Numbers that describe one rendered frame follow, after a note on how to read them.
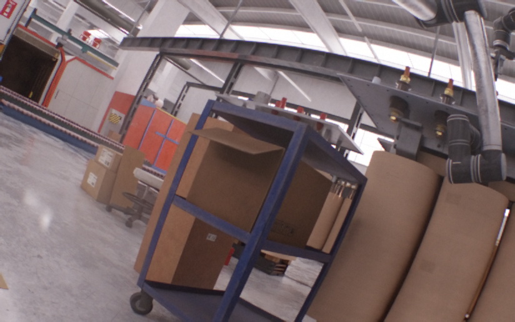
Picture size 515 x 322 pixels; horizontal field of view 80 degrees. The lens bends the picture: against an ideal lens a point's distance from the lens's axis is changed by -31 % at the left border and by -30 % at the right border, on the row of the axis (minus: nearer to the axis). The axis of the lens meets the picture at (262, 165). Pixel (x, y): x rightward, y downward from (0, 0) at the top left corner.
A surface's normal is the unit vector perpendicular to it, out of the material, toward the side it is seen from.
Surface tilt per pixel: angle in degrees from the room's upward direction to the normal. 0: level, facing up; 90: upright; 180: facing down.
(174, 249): 90
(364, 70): 90
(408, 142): 90
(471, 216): 90
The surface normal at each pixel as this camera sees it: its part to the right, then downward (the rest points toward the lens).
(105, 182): 0.77, 0.28
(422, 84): -0.51, -0.29
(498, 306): -0.68, -0.34
